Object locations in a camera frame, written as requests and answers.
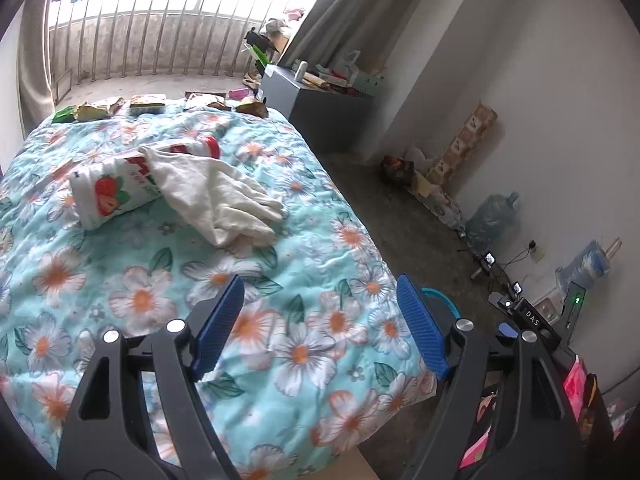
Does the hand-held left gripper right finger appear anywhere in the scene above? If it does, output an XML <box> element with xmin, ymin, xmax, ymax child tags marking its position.
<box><xmin>396</xmin><ymin>274</ymin><xmax>587</xmax><ymax>480</ymax></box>

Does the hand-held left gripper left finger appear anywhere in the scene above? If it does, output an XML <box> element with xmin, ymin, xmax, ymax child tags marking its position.
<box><xmin>56</xmin><ymin>274</ymin><xmax>247</xmax><ymax>480</ymax></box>

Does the blue plastic basket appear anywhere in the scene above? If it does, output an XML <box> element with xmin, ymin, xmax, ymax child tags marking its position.
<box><xmin>420</xmin><ymin>287</ymin><xmax>459</xmax><ymax>322</ymax></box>

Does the large water jug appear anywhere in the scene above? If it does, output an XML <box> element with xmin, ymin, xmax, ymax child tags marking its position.
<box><xmin>464</xmin><ymin>191</ymin><xmax>521</xmax><ymax>253</ymax></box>
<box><xmin>556</xmin><ymin>239</ymin><xmax>612</xmax><ymax>288</ymax></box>

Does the floral light blue blanket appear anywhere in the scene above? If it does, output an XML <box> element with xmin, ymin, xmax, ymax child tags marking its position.
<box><xmin>0</xmin><ymin>105</ymin><xmax>437</xmax><ymax>480</ymax></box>

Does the white cloth glove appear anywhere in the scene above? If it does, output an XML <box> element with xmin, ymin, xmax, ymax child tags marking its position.
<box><xmin>137</xmin><ymin>144</ymin><xmax>291</xmax><ymax>249</ymax></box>

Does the white strawberry print packet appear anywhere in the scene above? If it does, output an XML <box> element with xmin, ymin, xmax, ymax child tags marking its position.
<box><xmin>69</xmin><ymin>132</ymin><xmax>222</xmax><ymax>232</ymax></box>

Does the white plastic bag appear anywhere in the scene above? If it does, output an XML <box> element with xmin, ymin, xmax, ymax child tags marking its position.
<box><xmin>405</xmin><ymin>145</ymin><xmax>436</xmax><ymax>167</ymax></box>

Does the wooden patterned board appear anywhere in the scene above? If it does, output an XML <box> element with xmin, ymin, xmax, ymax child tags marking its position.
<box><xmin>427</xmin><ymin>101</ymin><xmax>499</xmax><ymax>186</ymax></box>

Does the brown snack wrapper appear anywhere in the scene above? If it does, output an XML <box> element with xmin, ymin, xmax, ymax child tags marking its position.
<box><xmin>235</xmin><ymin>100</ymin><xmax>271</xmax><ymax>119</ymax></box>
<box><xmin>185</xmin><ymin>91</ymin><xmax>227</xmax><ymax>111</ymax></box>

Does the yellow green snack wrapper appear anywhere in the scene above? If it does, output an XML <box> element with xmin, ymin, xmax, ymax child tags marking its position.
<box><xmin>129</xmin><ymin>94</ymin><xmax>167</xmax><ymax>114</ymax></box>

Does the grey cabinet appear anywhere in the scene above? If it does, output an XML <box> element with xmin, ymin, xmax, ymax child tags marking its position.
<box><xmin>260</xmin><ymin>64</ymin><xmax>376</xmax><ymax>156</ymax></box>

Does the green box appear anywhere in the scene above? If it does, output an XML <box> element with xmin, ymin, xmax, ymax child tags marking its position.
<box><xmin>360</xmin><ymin>72</ymin><xmax>387</xmax><ymax>97</ymax></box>

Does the pile of cardboard boxes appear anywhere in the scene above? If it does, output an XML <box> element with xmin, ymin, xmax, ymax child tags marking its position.
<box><xmin>245</xmin><ymin>17</ymin><xmax>292</xmax><ymax>68</ymax></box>

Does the metal window railing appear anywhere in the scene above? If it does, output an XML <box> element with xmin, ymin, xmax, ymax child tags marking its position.
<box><xmin>47</xmin><ymin>0</ymin><xmax>318</xmax><ymax>86</ymax></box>

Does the beige curtain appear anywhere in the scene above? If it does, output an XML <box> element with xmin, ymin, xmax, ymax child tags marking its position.
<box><xmin>17</xmin><ymin>0</ymin><xmax>55</xmax><ymax>126</ymax></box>
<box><xmin>277</xmin><ymin>0</ymin><xmax>416</xmax><ymax>68</ymax></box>

